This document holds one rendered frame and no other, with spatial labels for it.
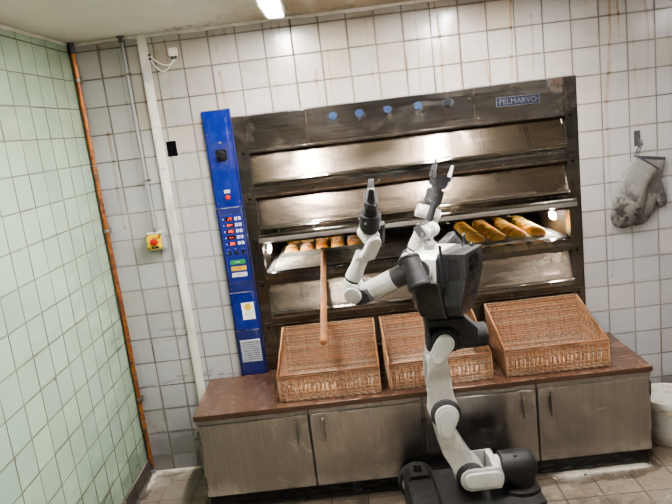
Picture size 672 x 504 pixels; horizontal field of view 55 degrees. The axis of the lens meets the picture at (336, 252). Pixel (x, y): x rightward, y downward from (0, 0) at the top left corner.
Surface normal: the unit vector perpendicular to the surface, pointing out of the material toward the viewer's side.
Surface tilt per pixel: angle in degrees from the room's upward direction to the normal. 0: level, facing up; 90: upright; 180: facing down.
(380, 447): 90
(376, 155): 70
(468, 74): 90
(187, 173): 90
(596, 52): 90
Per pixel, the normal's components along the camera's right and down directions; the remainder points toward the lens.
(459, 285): -0.55, 0.23
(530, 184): -0.04, -0.14
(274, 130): 0.00, 0.20
